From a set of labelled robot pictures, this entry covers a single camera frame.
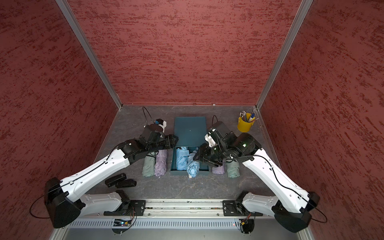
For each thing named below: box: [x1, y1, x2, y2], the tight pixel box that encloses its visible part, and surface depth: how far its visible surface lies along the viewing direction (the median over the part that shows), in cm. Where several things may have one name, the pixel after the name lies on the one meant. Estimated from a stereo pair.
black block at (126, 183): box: [115, 179, 137, 189], surface depth 84 cm
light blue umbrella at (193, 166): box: [186, 150, 200, 179], surface depth 62 cm
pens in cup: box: [239, 109, 259, 123], surface depth 102 cm
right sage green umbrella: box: [226, 161, 240, 178], surface depth 85 cm
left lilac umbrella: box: [154, 149, 168, 177], surface depth 86 cm
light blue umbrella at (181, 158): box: [176, 146, 189, 171], surface depth 72 cm
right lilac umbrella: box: [212, 165, 225, 175], surface depth 86 cm
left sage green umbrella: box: [142, 152, 156, 177], surface depth 86 cm
